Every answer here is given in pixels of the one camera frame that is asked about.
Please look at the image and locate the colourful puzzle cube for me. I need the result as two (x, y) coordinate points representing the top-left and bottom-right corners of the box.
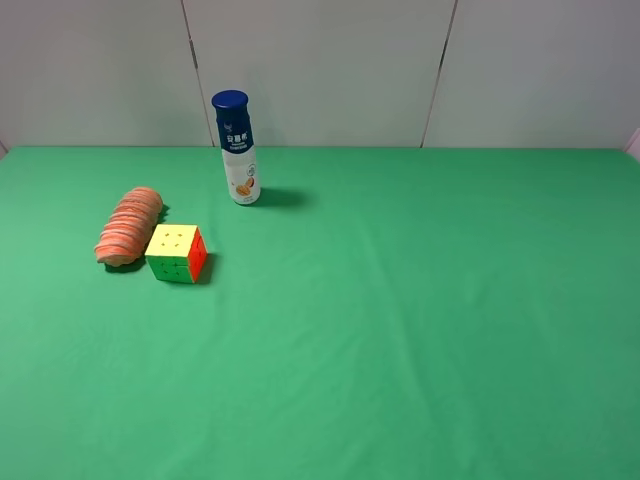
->
(145, 224), (208, 284)

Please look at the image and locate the blue white yogurt bottle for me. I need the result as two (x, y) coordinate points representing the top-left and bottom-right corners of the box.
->
(211, 90), (261, 205)

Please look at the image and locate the orange white striped bread roll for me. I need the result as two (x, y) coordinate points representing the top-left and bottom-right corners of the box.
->
(94, 187), (164, 268)

